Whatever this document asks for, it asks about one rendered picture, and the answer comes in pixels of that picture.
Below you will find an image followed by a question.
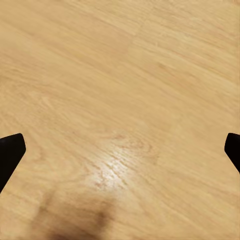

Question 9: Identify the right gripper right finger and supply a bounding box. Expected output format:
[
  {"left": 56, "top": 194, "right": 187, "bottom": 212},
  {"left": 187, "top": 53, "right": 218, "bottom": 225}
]
[{"left": 224, "top": 133, "right": 240, "bottom": 173}]

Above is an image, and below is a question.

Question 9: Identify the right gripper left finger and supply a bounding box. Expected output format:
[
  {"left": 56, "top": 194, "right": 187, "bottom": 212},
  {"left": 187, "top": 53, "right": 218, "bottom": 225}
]
[{"left": 0, "top": 133, "right": 26, "bottom": 193}]

